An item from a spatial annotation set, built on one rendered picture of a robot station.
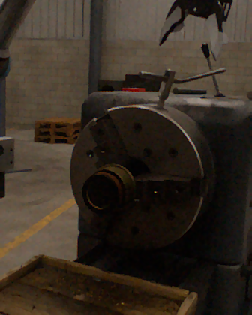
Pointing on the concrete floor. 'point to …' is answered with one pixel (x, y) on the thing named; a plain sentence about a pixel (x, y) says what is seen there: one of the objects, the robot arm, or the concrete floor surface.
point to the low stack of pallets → (58, 129)
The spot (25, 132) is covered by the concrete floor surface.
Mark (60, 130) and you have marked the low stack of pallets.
